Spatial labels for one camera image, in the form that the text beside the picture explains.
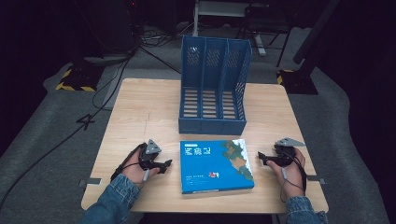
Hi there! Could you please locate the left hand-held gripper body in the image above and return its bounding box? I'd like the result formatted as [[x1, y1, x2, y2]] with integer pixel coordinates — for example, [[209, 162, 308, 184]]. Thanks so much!
[[138, 138, 163, 171]]

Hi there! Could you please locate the black slanted pole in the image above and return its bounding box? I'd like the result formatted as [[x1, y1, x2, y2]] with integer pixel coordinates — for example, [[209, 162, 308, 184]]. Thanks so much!
[[292, 0, 342, 65]]

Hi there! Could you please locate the person's left denim sleeve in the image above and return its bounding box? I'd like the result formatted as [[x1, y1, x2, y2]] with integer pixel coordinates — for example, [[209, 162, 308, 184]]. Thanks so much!
[[78, 173, 142, 224]]

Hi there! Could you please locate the person's left hand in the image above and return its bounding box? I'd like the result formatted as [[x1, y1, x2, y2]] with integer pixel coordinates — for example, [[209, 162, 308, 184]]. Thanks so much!
[[120, 148, 154, 188]]

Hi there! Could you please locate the white metal stand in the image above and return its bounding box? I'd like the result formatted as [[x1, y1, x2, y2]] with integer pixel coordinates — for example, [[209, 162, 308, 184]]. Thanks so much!
[[191, 0, 268, 57]]

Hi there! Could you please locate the black metal chair frame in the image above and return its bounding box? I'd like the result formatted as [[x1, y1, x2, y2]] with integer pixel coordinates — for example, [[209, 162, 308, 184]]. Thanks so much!
[[234, 3, 297, 68]]

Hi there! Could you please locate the person's right hand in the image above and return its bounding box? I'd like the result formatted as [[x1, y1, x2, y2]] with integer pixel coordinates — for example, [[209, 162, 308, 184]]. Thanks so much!
[[266, 147, 307, 203]]

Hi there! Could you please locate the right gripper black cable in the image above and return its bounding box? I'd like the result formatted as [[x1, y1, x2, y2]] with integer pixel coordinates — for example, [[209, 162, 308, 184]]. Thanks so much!
[[278, 151, 308, 203]]

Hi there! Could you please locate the blue book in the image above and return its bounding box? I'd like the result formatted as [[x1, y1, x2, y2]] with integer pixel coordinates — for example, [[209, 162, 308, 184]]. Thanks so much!
[[179, 138, 256, 195]]

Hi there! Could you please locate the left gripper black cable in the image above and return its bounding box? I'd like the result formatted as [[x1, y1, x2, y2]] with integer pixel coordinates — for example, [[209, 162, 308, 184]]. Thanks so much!
[[109, 143, 148, 190]]

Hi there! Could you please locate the person's right denim sleeve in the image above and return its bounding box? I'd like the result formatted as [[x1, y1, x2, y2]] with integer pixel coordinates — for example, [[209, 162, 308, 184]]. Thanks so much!
[[285, 195, 329, 224]]

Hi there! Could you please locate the black floor cable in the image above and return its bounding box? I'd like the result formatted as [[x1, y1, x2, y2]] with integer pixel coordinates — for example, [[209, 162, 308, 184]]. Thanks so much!
[[0, 46, 148, 213]]

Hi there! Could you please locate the person's denim sleeve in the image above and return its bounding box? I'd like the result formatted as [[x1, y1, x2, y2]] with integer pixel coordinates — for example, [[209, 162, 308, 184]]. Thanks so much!
[[285, 195, 329, 224], [78, 173, 142, 224]]

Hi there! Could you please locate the blue file rack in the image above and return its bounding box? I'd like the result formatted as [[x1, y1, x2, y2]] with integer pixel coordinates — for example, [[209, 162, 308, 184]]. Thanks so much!
[[177, 35, 253, 136]]

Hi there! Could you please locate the black yellow striped stand base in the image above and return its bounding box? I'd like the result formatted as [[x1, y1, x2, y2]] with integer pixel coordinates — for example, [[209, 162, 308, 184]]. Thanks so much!
[[276, 68, 319, 95], [55, 63, 106, 93]]

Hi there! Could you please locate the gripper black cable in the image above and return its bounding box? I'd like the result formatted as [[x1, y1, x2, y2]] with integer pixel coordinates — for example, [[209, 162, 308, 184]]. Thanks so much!
[[109, 143, 148, 190], [278, 151, 308, 203]]

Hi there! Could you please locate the black equipment tower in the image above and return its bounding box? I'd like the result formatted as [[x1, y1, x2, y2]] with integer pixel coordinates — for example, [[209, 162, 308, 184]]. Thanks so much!
[[71, 0, 144, 64]]

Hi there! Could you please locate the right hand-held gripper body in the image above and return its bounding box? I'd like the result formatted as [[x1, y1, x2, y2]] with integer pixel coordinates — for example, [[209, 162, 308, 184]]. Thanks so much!
[[270, 137, 307, 167]]

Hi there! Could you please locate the metal table bracket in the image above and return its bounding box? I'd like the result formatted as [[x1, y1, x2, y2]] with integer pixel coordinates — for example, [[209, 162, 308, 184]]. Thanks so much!
[[305, 175, 327, 185], [78, 176, 103, 189]]

